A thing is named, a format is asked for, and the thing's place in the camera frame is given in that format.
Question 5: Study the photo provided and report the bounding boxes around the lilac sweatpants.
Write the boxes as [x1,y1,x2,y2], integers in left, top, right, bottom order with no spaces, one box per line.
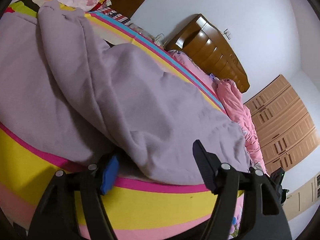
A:
[1,0,251,185]

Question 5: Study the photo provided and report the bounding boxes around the rainbow striped bed sheet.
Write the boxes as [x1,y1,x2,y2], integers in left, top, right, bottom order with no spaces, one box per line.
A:
[1,12,223,239]

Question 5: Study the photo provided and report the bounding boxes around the light wooden wardrobe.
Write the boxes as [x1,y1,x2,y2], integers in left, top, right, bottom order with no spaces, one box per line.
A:
[245,75,319,174]

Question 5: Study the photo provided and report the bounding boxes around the pink quilt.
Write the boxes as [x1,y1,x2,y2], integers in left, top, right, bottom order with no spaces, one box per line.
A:
[214,77,267,173]

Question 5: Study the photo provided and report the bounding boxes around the pink bed sheet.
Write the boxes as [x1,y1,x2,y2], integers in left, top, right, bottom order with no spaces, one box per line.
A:
[168,50,216,93]

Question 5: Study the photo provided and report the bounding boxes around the cluttered nightstand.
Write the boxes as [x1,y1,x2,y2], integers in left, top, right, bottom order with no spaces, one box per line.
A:
[129,23,164,48]

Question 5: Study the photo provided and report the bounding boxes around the plaid red white pillow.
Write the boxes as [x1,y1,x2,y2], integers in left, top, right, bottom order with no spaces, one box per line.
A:
[98,7,131,26]

